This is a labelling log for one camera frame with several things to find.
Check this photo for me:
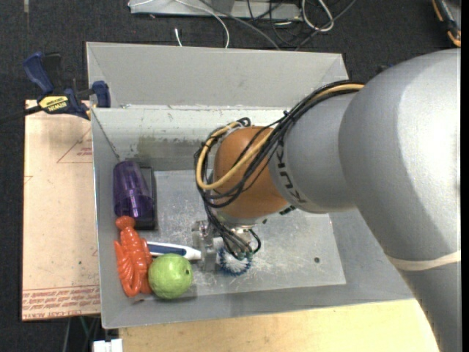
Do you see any brown cardboard board, red print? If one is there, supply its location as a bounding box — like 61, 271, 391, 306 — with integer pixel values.
21, 99, 102, 322

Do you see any blue and white brush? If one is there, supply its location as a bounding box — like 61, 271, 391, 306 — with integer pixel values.
146, 241, 254, 277

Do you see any green apple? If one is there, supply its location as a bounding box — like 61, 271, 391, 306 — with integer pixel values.
147, 252, 194, 301

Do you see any clear purple plastic cup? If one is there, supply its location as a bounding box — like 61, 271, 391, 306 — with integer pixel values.
112, 160, 155, 220

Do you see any grey metal bin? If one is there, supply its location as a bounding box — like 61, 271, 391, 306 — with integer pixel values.
86, 41, 416, 330

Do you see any orange toy lobster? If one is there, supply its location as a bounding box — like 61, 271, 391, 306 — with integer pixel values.
113, 215, 154, 298

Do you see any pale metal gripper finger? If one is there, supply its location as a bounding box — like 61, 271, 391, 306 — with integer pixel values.
200, 236, 225, 274
191, 219, 213, 249

